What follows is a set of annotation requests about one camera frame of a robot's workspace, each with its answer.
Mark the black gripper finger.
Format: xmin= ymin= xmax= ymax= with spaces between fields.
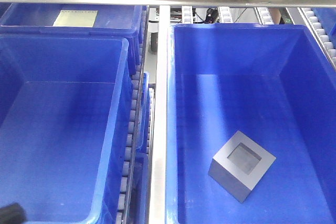
xmin=1 ymin=202 xmax=26 ymax=224

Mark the gray hollow cube base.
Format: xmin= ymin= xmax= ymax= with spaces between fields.
xmin=208 ymin=131 xmax=276 ymax=203

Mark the large blue bin left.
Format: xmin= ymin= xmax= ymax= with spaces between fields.
xmin=1 ymin=34 xmax=132 ymax=223

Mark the large blue bin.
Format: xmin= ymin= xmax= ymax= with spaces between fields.
xmin=165 ymin=24 xmax=335 ymax=223
xmin=1 ymin=34 xmax=132 ymax=223

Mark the blue bin with label rear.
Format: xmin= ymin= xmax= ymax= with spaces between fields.
xmin=1 ymin=3 xmax=143 ymax=74

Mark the large blue bin right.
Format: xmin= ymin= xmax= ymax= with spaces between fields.
xmin=165 ymin=24 xmax=335 ymax=223

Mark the white roller track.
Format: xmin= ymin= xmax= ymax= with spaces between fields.
xmin=115 ymin=6 xmax=150 ymax=223

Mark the steel divider rail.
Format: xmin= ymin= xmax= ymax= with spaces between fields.
xmin=148 ymin=5 xmax=171 ymax=223

